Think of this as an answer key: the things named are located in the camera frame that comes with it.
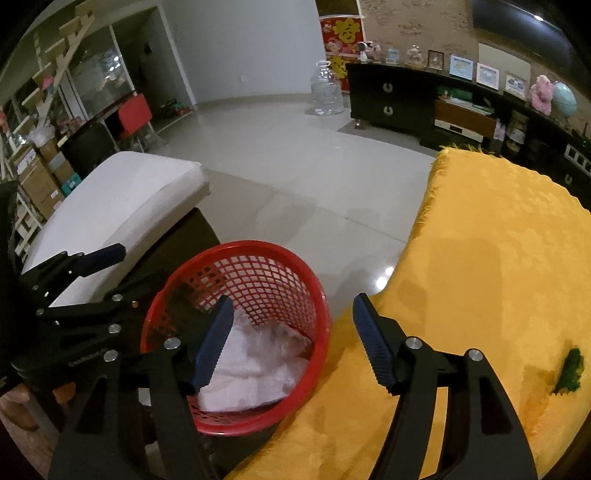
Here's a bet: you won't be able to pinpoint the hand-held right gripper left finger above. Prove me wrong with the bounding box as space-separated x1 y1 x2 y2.
48 294 236 480

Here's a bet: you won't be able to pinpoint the red festive wall poster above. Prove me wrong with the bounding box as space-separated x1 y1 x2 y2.
320 16 363 58
327 55 352 93

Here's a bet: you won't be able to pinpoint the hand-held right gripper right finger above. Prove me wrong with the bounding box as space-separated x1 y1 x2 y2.
352 292 539 480

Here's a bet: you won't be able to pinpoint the pink plush toy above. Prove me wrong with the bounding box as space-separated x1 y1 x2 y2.
529 75 555 115

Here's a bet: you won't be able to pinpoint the beige wall board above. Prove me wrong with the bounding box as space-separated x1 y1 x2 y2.
478 42 532 79

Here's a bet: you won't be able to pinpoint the red plastic mesh basket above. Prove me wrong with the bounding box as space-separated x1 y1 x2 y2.
140 240 333 437

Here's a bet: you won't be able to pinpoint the stack of cardboard boxes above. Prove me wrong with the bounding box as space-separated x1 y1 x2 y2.
9 138 77 222

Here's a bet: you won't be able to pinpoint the light blue globe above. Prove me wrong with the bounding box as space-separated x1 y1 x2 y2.
551 80 578 125

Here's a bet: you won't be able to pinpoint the black television cabinet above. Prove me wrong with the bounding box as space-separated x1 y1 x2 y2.
346 62 591 208

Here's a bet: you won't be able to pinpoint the person's left hand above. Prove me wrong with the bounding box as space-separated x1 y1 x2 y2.
0 385 40 432

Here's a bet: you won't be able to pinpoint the white picture frame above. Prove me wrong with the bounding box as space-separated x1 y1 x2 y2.
475 62 501 90

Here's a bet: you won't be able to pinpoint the blue picture frame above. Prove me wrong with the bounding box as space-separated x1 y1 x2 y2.
449 54 475 81

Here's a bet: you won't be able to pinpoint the brown cabinet drawer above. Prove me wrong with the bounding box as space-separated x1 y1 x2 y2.
433 99 499 141

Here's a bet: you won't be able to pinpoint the yellow tablecloth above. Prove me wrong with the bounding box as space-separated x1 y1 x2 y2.
226 147 591 480

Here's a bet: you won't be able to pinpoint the white cushioned bench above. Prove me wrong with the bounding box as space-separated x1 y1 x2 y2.
21 151 222 310

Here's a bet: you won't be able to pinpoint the wooden wall shelf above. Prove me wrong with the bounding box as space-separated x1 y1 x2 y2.
0 11 95 181

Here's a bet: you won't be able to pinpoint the glass sliding door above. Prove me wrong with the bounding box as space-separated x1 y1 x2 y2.
69 25 139 109

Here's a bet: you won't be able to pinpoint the black chair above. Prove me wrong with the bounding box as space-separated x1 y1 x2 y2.
60 122 121 178

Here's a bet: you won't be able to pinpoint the green boxes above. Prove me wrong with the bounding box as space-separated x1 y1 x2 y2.
436 85 495 116

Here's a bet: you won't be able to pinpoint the green yellow cloth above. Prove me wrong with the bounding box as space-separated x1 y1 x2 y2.
554 348 583 395

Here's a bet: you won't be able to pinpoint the white plastic bag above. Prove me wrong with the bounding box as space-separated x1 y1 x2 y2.
198 307 314 412

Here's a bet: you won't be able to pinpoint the black wall television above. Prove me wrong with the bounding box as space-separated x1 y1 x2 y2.
471 0 591 58

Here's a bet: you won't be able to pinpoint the pale picture frame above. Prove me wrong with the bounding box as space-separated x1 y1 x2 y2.
504 72 529 99

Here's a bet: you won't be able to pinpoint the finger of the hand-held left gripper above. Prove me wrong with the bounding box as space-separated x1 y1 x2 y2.
39 288 212 343
18 244 127 308

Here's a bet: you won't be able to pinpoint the red chair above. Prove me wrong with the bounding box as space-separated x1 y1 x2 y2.
115 92 160 151

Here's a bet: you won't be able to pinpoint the clear large water bottle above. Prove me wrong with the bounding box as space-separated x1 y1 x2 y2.
309 60 346 116

